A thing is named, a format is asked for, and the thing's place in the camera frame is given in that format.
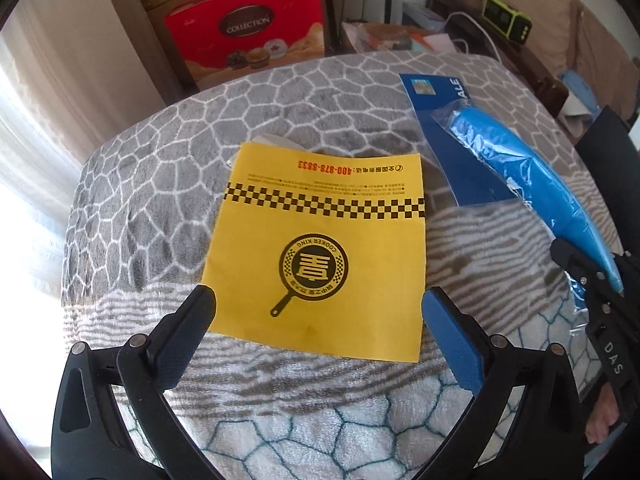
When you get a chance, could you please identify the dark blue printed card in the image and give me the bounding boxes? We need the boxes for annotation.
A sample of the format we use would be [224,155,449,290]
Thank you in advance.
[399,74,536,208]

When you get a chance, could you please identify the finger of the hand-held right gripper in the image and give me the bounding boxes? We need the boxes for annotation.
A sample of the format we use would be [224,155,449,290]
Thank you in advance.
[549,237,626,311]

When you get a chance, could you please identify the blue curved plastic-wrapped tool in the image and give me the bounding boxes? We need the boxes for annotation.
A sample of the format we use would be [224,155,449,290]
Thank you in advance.
[432,100,627,312]

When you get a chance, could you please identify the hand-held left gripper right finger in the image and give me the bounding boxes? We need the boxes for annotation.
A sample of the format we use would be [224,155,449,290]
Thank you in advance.
[422,286,586,480]

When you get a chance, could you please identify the cluttered brown cardboard box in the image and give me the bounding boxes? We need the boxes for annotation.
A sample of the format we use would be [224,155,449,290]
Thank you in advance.
[341,20,431,54]

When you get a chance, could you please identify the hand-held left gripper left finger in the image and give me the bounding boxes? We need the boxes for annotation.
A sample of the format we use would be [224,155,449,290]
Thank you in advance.
[50,285,218,480]

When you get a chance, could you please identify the white curtain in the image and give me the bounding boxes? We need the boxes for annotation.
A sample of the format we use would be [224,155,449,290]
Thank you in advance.
[0,0,171,201]

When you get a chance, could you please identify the brown sofa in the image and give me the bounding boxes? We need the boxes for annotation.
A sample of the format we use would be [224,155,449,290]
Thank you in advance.
[430,0,640,121]

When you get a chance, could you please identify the white cable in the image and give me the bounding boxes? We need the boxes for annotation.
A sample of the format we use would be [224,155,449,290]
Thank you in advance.
[445,10,504,64]

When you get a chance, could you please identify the red Collection gift bag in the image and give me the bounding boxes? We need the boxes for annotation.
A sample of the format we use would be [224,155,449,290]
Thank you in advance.
[164,0,328,92]

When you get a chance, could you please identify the person's right hand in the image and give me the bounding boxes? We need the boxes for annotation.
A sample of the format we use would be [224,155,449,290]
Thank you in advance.
[586,389,626,446]

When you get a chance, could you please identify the grey box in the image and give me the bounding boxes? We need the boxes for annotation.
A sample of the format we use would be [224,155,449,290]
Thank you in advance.
[402,2,446,31]

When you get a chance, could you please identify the light blue massager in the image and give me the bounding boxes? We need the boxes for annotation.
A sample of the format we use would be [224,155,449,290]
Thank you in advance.
[557,70,601,111]

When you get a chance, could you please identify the yellow booklet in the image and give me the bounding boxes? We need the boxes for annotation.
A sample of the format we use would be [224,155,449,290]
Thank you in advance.
[201,141,427,363]

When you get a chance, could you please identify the green portable radio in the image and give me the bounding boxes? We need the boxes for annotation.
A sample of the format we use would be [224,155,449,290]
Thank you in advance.
[482,0,531,44]

